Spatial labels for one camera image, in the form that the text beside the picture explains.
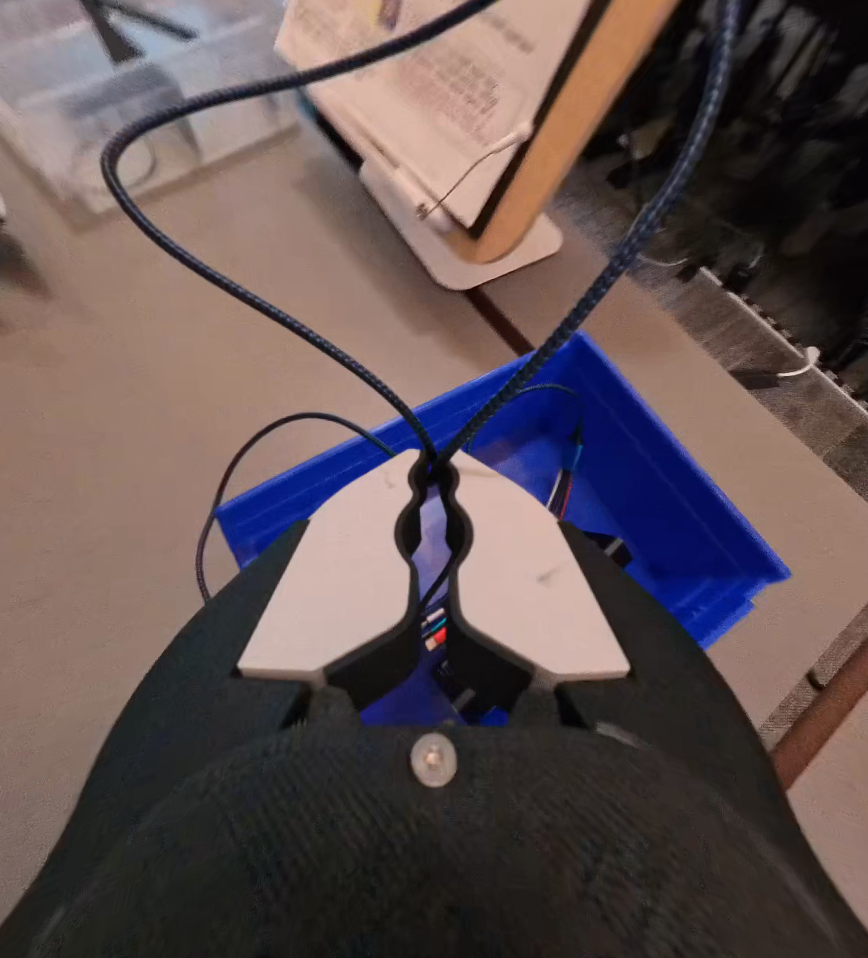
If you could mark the clear plastic bin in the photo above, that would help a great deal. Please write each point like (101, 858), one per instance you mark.
(67, 112)

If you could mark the printed instruction sheet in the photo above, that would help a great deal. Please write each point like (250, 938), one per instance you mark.
(419, 82)

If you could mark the blue plastic bin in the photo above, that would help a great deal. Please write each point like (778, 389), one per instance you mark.
(666, 509)

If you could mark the instruction sheet on stand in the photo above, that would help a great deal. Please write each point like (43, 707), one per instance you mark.
(554, 150)

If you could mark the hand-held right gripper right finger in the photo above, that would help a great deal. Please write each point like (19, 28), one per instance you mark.
(539, 584)

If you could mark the grey desk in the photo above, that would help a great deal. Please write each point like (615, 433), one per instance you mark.
(142, 389)

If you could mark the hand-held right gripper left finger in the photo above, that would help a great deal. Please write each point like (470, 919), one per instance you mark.
(329, 584)

